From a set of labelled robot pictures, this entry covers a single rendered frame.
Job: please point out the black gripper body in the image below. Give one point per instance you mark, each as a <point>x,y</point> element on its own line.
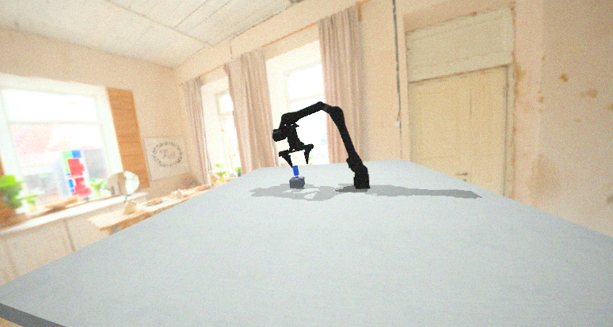
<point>293,144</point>

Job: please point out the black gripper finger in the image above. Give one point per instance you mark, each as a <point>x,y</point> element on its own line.
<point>306,155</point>
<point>288,159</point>

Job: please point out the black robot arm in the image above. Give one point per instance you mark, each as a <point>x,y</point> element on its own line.
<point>361,179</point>

